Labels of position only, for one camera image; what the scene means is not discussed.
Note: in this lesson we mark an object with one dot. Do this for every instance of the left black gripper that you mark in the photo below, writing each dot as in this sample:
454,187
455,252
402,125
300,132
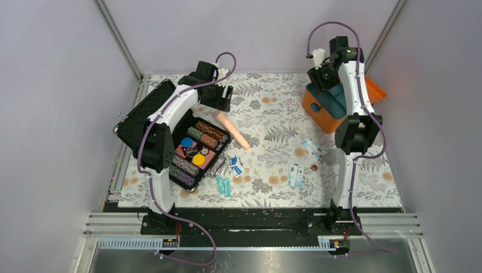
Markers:
220,103

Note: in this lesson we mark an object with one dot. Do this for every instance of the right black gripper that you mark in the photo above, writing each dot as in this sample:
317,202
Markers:
313,74

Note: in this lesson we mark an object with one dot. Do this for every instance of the teal divided tray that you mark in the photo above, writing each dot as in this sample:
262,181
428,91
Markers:
332,100

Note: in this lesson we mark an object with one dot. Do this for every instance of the orange medicine box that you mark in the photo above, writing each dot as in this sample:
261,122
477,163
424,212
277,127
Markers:
360,118

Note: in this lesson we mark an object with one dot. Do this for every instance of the blue white medicine packet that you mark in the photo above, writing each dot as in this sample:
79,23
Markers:
313,148

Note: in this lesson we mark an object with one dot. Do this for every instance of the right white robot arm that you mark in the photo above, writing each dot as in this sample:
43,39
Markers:
342,205

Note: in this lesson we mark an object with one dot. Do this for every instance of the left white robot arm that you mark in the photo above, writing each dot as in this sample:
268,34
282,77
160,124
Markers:
155,150

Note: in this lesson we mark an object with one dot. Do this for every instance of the orange black chip stack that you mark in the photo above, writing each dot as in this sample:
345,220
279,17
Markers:
211,131

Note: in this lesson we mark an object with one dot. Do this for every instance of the green chip stack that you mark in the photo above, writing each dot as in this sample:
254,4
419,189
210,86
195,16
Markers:
195,133

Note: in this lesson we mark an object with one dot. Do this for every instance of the red white chip stack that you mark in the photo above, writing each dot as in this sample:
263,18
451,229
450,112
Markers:
209,141

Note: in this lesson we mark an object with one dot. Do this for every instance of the black poker chip case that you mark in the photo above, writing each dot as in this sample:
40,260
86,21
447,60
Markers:
182,171

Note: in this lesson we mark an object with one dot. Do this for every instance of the blue poker chip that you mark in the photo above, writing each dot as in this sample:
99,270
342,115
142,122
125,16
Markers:
187,142

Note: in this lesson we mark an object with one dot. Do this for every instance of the yellow poker chip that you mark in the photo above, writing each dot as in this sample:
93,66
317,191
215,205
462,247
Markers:
198,159

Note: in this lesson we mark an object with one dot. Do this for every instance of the small blue sachets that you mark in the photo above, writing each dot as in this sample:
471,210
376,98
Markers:
237,168

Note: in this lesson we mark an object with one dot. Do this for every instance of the teal tube pair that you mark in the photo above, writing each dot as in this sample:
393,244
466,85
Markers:
224,186

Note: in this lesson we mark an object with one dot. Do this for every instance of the blue white sachet packet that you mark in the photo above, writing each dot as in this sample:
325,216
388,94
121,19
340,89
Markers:
295,175

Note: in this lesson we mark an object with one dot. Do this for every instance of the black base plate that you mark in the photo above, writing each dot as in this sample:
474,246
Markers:
237,227

